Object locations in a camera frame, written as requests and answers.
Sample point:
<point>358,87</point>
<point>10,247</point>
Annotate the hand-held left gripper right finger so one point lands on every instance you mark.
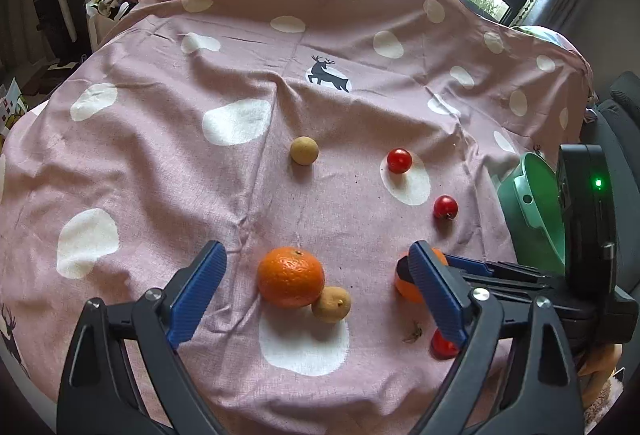
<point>437,292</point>

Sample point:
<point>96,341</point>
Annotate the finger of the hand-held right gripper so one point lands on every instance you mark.
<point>525,284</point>
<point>470,261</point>

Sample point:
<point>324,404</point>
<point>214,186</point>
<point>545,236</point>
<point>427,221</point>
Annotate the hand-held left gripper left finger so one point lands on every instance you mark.
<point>197,292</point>

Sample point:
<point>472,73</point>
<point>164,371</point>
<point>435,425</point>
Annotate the orange tangerine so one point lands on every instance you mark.
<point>290,277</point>
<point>406,291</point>

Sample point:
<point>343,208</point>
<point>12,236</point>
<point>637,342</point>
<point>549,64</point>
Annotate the red cherry tomato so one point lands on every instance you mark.
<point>440,347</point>
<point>400,160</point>
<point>445,206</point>

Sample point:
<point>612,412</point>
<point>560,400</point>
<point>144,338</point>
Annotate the green plastic bowl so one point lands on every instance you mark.
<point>530,215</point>

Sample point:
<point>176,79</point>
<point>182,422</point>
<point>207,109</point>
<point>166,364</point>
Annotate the tan longan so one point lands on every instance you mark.
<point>304,150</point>
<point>332,306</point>

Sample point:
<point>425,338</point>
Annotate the dried tomato stem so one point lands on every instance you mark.
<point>413,332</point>

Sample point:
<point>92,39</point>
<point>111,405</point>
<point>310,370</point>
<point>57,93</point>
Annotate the pink polka dot blanket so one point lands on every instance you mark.
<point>200,195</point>

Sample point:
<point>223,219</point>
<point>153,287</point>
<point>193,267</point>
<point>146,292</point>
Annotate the tan plush item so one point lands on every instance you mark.
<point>602,365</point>

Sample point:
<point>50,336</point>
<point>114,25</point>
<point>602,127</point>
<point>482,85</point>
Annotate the dark grey armchair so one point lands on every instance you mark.
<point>620,110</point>

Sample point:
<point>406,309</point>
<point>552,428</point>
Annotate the pale green cloth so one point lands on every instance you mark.
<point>542,34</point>

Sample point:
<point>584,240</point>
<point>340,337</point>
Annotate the white patterned carton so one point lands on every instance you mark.
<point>10,107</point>

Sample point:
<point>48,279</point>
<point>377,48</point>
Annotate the black and white patterned cloth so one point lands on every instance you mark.
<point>107,5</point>

